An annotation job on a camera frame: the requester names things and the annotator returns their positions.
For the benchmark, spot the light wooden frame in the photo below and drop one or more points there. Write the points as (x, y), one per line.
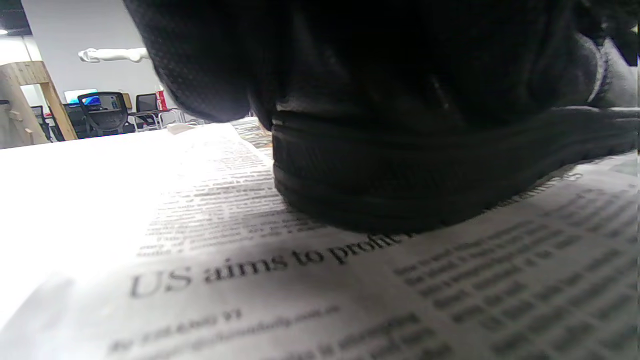
(25, 100)

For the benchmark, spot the computer monitor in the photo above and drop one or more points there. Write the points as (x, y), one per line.
(75, 96)

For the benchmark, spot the black leather loafer shoe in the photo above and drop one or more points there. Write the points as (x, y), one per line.
(400, 175)

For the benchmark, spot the dark office chair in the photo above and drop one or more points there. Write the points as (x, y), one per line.
(146, 104)

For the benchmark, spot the person's left hand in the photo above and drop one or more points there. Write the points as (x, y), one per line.
(200, 60)

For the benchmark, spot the red canister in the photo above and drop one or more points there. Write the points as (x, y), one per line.
(161, 99)

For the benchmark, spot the printed newspaper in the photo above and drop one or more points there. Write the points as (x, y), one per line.
(300, 300)

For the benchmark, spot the black mesh office chair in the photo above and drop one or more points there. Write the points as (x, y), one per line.
(105, 117)

